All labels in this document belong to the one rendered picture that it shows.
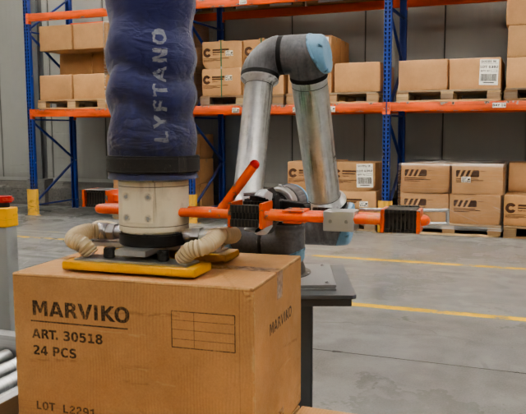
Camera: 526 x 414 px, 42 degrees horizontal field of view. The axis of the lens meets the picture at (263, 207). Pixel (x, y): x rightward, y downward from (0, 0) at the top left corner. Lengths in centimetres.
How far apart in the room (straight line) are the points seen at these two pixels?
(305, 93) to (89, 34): 861
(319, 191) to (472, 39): 785
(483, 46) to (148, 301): 870
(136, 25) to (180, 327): 68
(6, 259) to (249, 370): 138
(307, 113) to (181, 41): 61
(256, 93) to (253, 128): 11
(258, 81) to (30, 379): 102
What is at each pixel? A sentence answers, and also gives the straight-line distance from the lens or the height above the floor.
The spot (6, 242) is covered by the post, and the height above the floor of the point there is 87.
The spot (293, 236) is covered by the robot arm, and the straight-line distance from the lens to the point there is 189.
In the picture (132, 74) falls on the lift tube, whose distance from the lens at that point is 162.
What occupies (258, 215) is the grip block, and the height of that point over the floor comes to 108.
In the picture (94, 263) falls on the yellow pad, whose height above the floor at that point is 97.
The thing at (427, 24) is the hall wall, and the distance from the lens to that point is 1008.
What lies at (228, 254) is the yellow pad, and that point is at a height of 97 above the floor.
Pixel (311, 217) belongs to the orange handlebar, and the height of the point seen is 108.
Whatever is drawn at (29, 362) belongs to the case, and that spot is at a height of 73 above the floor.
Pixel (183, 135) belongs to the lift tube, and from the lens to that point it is 163.
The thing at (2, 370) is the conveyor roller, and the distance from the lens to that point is 234.
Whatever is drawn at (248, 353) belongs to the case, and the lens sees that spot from 150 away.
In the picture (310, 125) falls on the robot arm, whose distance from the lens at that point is 214.
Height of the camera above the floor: 127
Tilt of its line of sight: 6 degrees down
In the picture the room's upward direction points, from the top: straight up
